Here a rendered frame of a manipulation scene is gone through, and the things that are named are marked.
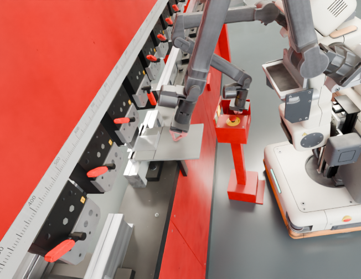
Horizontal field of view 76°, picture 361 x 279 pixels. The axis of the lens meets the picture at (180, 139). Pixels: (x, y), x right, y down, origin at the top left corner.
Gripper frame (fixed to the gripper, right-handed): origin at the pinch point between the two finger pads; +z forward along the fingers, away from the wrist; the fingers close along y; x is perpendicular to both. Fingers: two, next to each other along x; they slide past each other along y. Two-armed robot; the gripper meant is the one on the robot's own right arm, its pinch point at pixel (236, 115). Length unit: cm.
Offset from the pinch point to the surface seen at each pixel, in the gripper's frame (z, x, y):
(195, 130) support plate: -23.4, 39.2, 14.7
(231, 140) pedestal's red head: 5.2, 14.9, -0.2
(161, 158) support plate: -21, 54, 24
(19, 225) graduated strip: -49, 96, 35
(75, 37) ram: -64, 53, 45
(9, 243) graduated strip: -49, 99, 34
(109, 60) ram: -52, 43, 44
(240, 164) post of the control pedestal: 34.5, 7.2, -8.8
